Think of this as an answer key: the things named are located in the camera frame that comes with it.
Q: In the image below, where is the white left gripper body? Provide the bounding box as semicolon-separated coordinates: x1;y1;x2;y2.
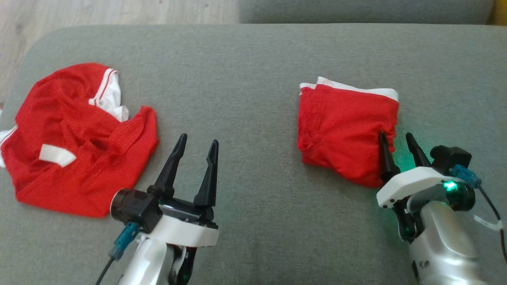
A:
138;199;220;248

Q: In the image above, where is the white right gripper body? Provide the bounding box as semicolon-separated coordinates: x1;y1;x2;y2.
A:
376;166;476;212

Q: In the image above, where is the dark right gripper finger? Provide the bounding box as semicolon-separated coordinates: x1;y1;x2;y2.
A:
405;133;432;169
378;131;401;182

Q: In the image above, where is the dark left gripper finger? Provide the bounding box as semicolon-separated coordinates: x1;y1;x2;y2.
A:
193;139;219;207
152;133;188;199

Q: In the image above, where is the red shorts white trim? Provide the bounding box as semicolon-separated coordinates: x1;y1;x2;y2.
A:
297;76;400;189

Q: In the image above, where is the red basketball jersey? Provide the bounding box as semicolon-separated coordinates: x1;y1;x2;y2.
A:
0;62;160;219

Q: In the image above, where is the grey sofa seat cushion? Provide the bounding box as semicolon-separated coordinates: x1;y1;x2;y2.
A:
0;23;507;285

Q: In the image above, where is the grey sofa back cushion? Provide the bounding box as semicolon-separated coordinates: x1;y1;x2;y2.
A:
238;0;496;25

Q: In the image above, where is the yellow fabric cushion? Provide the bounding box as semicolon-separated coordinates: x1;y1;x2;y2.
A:
490;0;507;27

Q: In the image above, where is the right blue-plug black cable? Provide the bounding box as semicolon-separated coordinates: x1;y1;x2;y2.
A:
450;164;507;264

